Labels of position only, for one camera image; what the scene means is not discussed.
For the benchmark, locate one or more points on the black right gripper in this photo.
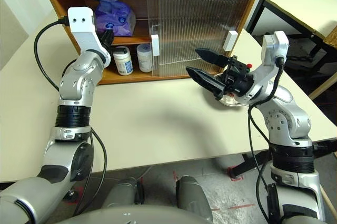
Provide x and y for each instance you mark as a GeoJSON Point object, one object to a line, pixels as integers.
{"type": "Point", "coordinates": [239, 79]}

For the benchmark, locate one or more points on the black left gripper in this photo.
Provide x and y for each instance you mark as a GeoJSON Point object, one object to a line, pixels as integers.
{"type": "Point", "coordinates": [106, 39]}

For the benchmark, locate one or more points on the white bottle with blue label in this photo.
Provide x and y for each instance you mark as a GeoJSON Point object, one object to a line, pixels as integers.
{"type": "Point", "coordinates": [144, 58]}
{"type": "Point", "coordinates": [122, 62]}

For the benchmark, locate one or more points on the purple tissue pack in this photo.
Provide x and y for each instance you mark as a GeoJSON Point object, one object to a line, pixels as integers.
{"type": "Point", "coordinates": [116, 16]}

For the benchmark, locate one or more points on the ribbed clear sliding door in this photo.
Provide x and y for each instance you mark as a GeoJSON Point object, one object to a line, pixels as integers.
{"type": "Point", "coordinates": [245, 3]}
{"type": "Point", "coordinates": [152, 11]}

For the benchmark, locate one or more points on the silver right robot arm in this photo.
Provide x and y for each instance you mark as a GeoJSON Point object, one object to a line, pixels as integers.
{"type": "Point", "coordinates": [287, 118]}

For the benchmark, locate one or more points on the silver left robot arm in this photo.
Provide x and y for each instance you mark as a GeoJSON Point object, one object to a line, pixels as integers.
{"type": "Point", "coordinates": [76, 76]}

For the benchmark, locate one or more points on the wooden cabinet shelf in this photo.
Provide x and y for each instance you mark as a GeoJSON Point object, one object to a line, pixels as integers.
{"type": "Point", "coordinates": [131, 40]}

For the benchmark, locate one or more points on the silver right robot leg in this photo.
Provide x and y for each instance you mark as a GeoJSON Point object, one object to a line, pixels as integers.
{"type": "Point", "coordinates": [193, 197]}

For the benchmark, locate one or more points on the silver robot leg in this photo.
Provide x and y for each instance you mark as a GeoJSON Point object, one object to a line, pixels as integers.
{"type": "Point", "coordinates": [122, 192]}
{"type": "Point", "coordinates": [193, 197]}

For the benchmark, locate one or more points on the silver left robot leg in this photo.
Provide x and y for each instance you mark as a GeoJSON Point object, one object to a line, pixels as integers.
{"type": "Point", "coordinates": [122, 192]}

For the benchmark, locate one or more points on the silver robot torso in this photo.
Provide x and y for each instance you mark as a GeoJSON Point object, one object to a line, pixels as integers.
{"type": "Point", "coordinates": [131, 216]}

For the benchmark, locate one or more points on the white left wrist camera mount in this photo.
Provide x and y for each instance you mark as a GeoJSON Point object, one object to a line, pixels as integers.
{"type": "Point", "coordinates": [81, 24]}

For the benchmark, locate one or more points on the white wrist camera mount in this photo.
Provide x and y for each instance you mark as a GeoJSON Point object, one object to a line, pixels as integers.
{"type": "Point", "coordinates": [273, 48]}
{"type": "Point", "coordinates": [81, 24]}

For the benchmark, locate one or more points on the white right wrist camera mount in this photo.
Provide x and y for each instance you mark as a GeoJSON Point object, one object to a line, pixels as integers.
{"type": "Point", "coordinates": [273, 48]}

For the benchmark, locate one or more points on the black table leg frame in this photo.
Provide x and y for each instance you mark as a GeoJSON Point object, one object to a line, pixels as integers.
{"type": "Point", "coordinates": [247, 164]}

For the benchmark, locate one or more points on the beige table with black frame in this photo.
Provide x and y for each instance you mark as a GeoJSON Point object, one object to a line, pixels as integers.
{"type": "Point", "coordinates": [289, 5]}

